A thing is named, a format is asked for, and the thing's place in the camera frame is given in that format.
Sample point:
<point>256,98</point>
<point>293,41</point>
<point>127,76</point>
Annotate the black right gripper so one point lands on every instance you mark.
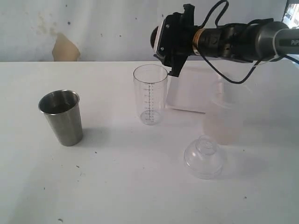
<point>179,39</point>

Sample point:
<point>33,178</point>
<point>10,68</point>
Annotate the translucent plastic container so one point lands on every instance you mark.
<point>225,111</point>

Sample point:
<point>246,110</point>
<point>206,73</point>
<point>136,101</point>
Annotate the brown wooden cup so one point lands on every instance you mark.
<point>155,38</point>

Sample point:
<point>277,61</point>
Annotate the white rectangular tray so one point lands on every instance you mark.
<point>190,91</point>

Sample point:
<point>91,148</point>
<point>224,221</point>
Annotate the stainless steel cup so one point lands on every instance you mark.
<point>61,109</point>

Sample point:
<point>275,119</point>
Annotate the window frame dark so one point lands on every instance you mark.
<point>287,18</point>

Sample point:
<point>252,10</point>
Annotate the clear graduated shaker cup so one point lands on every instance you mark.
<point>151,83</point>

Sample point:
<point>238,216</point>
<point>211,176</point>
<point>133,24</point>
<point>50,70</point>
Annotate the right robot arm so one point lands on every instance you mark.
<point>261,40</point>

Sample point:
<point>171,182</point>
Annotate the clear shaker lid dome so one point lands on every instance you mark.
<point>203,159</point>

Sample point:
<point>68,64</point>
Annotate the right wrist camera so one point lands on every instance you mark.
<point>160,54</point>

